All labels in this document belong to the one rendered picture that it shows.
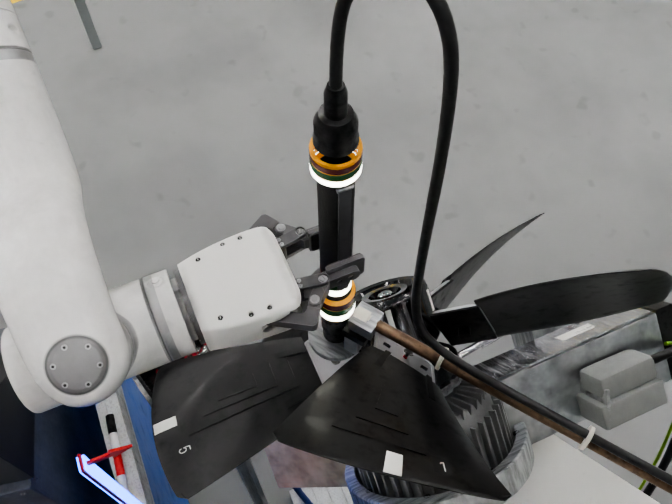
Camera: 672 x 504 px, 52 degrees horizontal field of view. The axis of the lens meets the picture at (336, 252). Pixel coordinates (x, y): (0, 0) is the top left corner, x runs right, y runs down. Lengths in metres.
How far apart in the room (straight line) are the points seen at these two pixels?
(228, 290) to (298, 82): 2.32
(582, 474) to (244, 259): 0.54
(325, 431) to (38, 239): 0.31
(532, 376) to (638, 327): 0.18
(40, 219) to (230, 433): 0.44
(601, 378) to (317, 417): 0.47
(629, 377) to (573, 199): 1.69
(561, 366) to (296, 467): 0.43
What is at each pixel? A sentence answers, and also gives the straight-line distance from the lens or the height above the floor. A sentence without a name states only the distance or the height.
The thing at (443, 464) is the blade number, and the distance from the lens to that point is 0.69.
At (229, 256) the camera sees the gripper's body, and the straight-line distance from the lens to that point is 0.66.
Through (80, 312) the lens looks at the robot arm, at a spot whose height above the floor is 1.59.
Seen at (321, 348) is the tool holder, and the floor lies 1.28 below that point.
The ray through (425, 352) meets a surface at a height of 1.37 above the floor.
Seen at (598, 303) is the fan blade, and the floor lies 1.28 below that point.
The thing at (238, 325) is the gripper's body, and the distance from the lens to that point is 0.63.
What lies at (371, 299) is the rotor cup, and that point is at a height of 1.21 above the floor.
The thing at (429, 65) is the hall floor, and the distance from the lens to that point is 3.02.
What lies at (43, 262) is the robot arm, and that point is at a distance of 0.57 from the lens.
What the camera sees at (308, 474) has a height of 0.97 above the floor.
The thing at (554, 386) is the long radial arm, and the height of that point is 1.12.
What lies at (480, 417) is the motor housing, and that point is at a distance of 0.95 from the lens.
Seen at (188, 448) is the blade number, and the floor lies 1.18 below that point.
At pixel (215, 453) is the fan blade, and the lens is 0.91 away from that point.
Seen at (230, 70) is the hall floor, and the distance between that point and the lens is 3.00.
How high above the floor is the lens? 2.06
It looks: 59 degrees down
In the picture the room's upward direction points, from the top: straight up
